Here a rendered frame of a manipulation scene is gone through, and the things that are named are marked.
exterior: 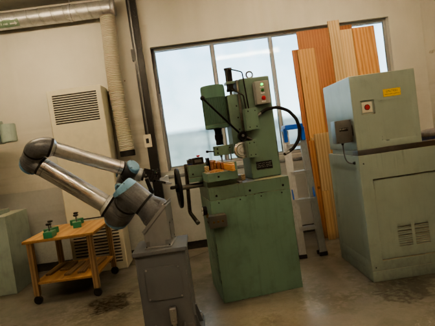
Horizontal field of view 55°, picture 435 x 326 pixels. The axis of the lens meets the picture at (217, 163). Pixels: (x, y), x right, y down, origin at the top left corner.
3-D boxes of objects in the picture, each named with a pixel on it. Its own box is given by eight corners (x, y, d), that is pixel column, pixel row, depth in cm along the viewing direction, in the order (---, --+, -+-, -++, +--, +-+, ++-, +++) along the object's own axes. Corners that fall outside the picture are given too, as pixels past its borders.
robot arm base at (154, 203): (165, 201, 238) (151, 191, 238) (144, 228, 237) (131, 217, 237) (167, 200, 257) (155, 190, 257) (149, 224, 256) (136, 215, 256)
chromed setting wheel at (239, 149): (234, 160, 296) (232, 142, 295) (251, 157, 298) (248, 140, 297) (235, 160, 293) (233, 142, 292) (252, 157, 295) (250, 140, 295)
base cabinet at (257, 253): (212, 283, 330) (199, 195, 326) (281, 269, 340) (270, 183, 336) (223, 303, 286) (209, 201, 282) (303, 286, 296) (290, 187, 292)
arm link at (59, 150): (30, 127, 238) (141, 160, 270) (24, 142, 245) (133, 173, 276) (27, 140, 230) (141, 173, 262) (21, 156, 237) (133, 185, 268)
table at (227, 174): (184, 179, 335) (183, 171, 335) (221, 173, 340) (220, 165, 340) (193, 185, 275) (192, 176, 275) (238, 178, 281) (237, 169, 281)
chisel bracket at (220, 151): (213, 158, 308) (212, 146, 307) (232, 155, 310) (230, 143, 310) (215, 158, 301) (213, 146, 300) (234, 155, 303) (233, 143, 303)
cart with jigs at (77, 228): (61, 279, 399) (51, 213, 396) (120, 271, 399) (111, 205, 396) (31, 307, 334) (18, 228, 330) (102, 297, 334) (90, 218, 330)
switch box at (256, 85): (254, 105, 298) (252, 83, 297) (268, 103, 299) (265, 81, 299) (257, 104, 292) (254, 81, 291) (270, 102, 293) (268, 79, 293)
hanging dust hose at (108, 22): (120, 156, 431) (99, 19, 423) (137, 154, 431) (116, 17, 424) (117, 157, 414) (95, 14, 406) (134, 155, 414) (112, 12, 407)
